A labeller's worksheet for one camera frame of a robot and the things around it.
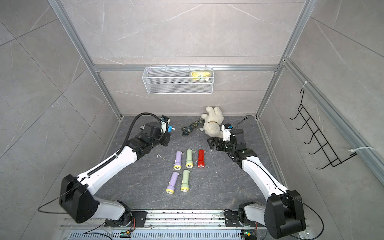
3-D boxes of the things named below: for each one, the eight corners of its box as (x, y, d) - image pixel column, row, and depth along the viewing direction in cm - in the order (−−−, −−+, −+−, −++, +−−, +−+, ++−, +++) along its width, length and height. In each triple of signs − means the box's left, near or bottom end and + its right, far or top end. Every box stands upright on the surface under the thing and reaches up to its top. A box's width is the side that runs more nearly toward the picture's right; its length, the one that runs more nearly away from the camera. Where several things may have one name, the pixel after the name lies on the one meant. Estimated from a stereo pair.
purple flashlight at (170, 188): (166, 192, 83) (165, 191, 81) (172, 172, 91) (172, 170, 89) (173, 194, 83) (172, 193, 81) (179, 173, 90) (178, 172, 88)
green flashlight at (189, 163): (185, 168, 92) (185, 166, 91) (186, 151, 100) (186, 149, 99) (193, 168, 92) (193, 166, 91) (193, 151, 100) (193, 149, 99)
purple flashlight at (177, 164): (173, 170, 91) (173, 168, 90) (175, 152, 99) (175, 150, 98) (181, 170, 91) (180, 168, 90) (182, 152, 99) (182, 150, 98)
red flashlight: (197, 168, 93) (197, 166, 91) (197, 151, 101) (197, 149, 99) (204, 168, 93) (204, 166, 91) (203, 151, 101) (204, 149, 99)
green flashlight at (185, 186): (180, 192, 83) (180, 190, 81) (182, 171, 91) (181, 169, 89) (189, 192, 83) (188, 190, 81) (189, 171, 91) (189, 169, 89)
